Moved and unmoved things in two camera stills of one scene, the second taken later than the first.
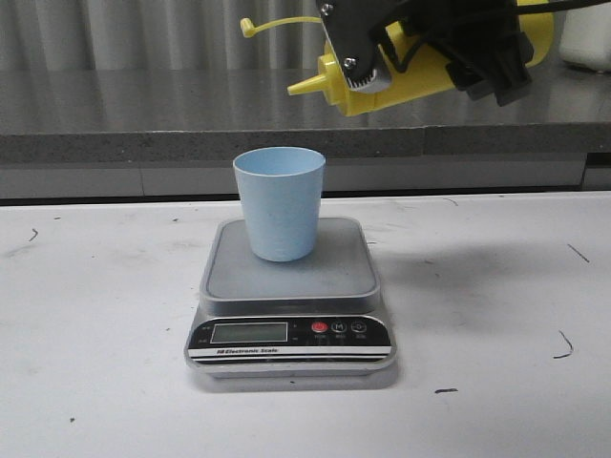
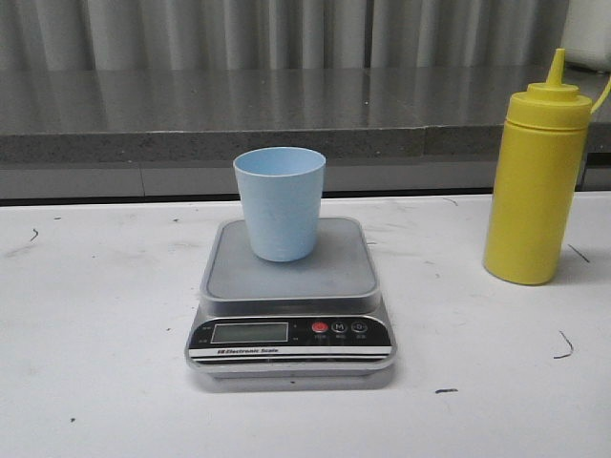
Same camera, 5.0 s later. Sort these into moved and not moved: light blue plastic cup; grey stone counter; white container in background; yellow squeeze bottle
Moved: yellow squeeze bottle
Not moved: grey stone counter; light blue plastic cup; white container in background
